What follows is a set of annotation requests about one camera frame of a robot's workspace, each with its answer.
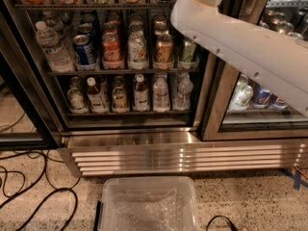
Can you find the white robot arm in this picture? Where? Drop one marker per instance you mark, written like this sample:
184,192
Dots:
275,61

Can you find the stainless steel fridge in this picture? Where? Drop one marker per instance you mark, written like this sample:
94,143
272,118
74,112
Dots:
134,142

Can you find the gold soda can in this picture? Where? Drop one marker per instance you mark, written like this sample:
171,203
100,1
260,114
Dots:
163,52

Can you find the white green 7up can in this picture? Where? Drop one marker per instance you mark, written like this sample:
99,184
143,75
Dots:
137,52

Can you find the green soda can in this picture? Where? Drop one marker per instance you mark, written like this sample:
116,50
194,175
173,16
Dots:
188,58

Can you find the red coca cola can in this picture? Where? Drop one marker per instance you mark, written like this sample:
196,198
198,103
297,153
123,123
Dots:
112,55

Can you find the right glass fridge door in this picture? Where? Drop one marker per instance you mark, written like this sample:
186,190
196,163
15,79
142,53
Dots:
220,80

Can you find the white green can behind glass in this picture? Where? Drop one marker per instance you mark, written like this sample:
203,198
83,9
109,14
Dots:
241,97

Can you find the blue pepsi can behind glass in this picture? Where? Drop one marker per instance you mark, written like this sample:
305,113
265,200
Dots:
260,97

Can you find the open left fridge door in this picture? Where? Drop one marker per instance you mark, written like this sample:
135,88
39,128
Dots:
42,138

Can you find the dark tea bottle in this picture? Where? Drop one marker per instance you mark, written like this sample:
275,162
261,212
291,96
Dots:
141,95

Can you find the small water bottle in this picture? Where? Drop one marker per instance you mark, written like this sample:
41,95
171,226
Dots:
182,95
160,96

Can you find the right small water bottle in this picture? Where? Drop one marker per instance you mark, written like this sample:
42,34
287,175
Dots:
182,95

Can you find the white cap juice bottle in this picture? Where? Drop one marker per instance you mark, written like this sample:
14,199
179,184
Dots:
97,97

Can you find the clear plastic bin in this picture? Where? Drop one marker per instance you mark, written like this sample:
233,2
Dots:
154,203

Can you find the clear water bottle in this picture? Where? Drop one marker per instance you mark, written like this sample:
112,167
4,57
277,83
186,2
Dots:
53,48

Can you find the blue floor tape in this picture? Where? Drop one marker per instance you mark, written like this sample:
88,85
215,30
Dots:
296,177

